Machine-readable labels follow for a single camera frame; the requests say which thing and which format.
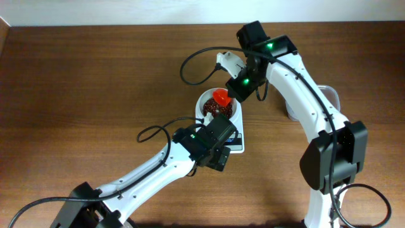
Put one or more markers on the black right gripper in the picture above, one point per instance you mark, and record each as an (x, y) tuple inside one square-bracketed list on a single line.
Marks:
[(234, 90)]

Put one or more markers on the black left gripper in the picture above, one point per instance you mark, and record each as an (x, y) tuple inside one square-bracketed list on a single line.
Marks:
[(219, 158)]

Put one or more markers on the red measuring scoop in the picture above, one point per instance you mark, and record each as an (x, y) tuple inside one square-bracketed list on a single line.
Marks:
[(221, 97)]

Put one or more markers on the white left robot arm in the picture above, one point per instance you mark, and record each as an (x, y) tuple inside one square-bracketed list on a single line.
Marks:
[(196, 145)]

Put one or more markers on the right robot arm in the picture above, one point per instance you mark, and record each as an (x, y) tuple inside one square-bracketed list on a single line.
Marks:
[(336, 151)]

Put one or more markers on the white digital kitchen scale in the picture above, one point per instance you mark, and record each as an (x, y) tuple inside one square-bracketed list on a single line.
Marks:
[(236, 145)]

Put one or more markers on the grey round bowl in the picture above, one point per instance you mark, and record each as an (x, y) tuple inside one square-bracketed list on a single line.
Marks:
[(216, 101)]

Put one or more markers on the adzuki beans in bowl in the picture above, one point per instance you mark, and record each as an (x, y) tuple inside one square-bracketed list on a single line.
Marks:
[(212, 107)]

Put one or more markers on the clear plastic container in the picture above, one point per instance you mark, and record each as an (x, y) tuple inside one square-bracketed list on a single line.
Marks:
[(329, 92)]

